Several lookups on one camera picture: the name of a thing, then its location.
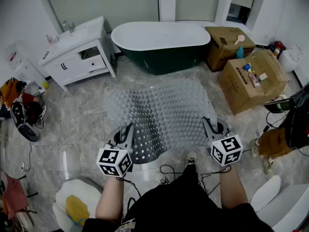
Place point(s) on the black eyeglasses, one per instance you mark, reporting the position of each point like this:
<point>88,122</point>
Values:
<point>46,54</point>

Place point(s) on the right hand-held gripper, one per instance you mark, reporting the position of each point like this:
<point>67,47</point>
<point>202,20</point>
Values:
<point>227,151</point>

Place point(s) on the small brown block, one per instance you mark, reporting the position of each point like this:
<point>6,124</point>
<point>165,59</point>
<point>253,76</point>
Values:
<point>223,40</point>

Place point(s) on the white trash bin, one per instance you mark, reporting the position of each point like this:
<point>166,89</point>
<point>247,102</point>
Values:
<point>290,59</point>

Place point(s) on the green and white bathtub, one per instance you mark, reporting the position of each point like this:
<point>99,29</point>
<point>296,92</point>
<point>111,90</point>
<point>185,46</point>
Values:
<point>157,37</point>

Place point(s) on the teal bottle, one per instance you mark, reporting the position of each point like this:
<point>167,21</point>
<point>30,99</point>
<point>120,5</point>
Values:
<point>239,52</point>

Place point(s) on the person's right shoe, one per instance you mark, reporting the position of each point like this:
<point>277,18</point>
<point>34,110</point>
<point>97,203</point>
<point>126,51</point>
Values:
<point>191,157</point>

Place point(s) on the small clear cup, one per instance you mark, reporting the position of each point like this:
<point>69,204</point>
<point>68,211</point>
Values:
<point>56,39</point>

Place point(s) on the person's black clothes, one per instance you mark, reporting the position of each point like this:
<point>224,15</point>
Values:
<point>173,207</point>

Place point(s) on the small pink bottle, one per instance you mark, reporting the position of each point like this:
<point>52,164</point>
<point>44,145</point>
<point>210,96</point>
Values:
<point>50,40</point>

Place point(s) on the white toilet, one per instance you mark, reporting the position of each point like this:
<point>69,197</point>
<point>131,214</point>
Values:
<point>287,209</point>

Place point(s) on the white vanity cabinet with sink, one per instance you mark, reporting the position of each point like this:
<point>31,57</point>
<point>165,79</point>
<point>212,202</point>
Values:
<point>72,69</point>

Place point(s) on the person's left forearm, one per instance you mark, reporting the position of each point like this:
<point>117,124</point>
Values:
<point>108,202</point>

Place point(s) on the large cardboard box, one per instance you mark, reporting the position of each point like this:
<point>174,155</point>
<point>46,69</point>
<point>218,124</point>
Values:
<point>241,93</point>

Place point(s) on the grey and black backpack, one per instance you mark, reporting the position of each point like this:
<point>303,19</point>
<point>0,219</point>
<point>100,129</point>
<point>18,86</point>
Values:
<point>29,132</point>

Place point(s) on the yellow-green bottle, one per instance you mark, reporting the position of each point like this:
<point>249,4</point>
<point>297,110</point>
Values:
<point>46,84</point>

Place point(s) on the person's left shoe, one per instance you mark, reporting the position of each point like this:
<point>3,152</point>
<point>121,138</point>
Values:
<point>162,178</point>

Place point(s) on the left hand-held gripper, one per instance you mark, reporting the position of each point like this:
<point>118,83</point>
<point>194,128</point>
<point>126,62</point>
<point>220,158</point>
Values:
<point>113,162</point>

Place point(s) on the person's shoe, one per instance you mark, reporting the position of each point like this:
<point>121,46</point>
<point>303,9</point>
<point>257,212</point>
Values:
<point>191,157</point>
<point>162,178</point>

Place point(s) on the blue and white bottle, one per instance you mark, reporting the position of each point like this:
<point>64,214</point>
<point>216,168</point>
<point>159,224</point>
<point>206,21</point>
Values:
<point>246,67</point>

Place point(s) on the pink cloth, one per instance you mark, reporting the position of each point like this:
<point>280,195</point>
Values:
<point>14,197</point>

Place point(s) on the red and black bag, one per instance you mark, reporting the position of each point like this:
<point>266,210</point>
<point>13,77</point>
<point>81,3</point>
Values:
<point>281,45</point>

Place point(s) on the pink plastic scoop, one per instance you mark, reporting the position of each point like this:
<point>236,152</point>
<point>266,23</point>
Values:
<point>240,39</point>

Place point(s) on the white bubble bath mat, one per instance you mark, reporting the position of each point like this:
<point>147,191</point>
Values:
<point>169,110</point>

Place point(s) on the yellow cloth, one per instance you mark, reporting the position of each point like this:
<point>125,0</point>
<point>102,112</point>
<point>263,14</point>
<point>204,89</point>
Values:
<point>76,208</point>

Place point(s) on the orange cloth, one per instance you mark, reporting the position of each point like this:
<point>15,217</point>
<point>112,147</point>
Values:
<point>8,93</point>

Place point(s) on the chrome faucet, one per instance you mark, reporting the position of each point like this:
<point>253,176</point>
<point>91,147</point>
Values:
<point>70,28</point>

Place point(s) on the small beige box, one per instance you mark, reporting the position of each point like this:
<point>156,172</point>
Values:
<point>262,76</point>

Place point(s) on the orange and white bottle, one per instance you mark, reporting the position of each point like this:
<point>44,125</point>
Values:
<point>276,52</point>

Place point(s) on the person's right forearm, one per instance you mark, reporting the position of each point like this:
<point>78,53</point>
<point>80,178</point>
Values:
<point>233,190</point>

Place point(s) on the pink and white bottle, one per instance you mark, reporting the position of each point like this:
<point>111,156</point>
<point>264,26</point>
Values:
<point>255,80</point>

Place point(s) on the wide grey roller blind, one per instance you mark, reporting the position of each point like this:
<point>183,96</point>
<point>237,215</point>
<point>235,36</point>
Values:
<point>101,4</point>

